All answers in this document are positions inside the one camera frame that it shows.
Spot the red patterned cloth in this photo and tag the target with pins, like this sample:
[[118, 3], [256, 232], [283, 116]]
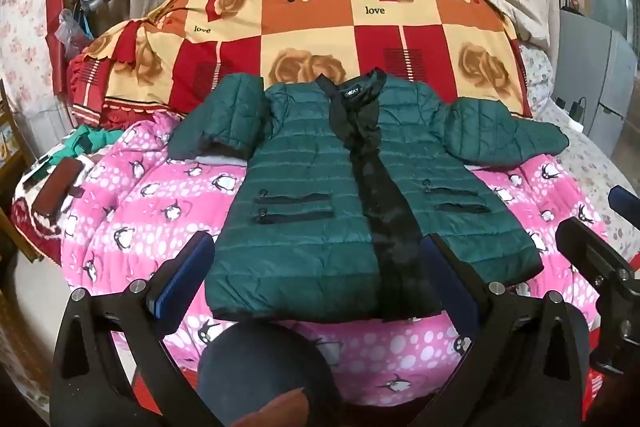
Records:
[[37, 227]]

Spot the grey cabinet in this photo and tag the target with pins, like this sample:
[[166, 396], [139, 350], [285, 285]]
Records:
[[597, 67]]

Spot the brown leather pouch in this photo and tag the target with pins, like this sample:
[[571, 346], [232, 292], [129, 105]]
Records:
[[56, 188]]

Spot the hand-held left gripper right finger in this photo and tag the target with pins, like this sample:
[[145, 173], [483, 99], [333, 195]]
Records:
[[448, 278]]

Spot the person's leg in dark pants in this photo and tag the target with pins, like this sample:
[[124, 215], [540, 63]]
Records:
[[265, 367]]

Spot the green puffer jacket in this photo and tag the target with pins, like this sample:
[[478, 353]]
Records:
[[320, 207]]

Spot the green cloth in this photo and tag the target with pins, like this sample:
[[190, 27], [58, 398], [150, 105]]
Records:
[[87, 141]]

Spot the floral bedsheet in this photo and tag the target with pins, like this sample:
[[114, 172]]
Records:
[[590, 147]]

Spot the pink penguin blanket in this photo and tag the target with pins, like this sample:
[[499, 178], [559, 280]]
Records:
[[150, 207]]

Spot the red orange checkered quilt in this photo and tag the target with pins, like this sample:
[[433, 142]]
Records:
[[310, 27]]

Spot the small blue plastic bag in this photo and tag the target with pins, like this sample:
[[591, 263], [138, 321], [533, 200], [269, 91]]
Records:
[[75, 29]]

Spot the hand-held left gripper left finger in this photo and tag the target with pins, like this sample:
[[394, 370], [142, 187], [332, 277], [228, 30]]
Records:
[[186, 266]]

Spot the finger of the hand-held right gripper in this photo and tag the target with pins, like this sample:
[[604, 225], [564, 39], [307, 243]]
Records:
[[626, 202], [590, 252]]

